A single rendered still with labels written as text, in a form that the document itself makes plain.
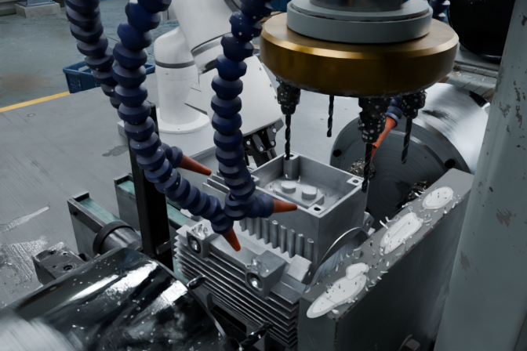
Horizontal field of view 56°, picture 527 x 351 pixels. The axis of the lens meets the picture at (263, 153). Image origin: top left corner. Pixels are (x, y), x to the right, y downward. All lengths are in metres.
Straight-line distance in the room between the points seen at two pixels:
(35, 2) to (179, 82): 6.06
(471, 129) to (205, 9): 0.41
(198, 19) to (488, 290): 0.50
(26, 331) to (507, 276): 0.32
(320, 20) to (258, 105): 0.28
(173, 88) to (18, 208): 0.50
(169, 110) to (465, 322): 1.24
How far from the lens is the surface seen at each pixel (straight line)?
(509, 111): 0.24
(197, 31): 0.67
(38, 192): 1.32
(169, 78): 1.41
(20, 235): 1.18
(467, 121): 0.78
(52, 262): 0.98
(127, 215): 1.06
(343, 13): 0.42
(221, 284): 0.63
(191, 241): 0.63
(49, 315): 0.42
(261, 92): 0.69
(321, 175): 0.63
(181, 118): 1.46
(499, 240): 0.27
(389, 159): 0.76
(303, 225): 0.54
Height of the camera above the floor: 1.44
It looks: 28 degrees down
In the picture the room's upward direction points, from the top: straight up
